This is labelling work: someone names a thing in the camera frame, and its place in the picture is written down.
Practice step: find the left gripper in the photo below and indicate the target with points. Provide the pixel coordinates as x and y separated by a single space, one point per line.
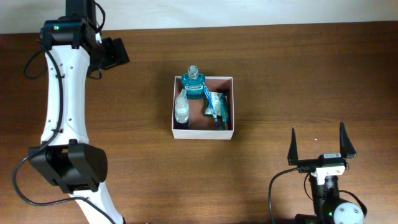
117 54

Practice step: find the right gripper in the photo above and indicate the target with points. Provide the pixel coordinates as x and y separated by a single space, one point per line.
304 165

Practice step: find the blue mouthwash bottle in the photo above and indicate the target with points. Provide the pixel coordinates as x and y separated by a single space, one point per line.
193 82

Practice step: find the clear pump soap bottle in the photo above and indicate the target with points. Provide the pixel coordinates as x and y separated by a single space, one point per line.
182 111

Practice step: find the blue white toothbrush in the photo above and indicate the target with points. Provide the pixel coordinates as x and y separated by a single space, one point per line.
207 94

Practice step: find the green white soap packet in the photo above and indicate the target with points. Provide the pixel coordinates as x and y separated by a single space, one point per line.
216 99

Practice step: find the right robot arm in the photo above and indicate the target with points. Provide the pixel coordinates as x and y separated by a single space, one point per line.
329 207

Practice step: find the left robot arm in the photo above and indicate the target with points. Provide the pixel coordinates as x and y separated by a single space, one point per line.
74 49

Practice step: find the white cardboard box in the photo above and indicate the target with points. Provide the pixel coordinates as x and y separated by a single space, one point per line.
201 126

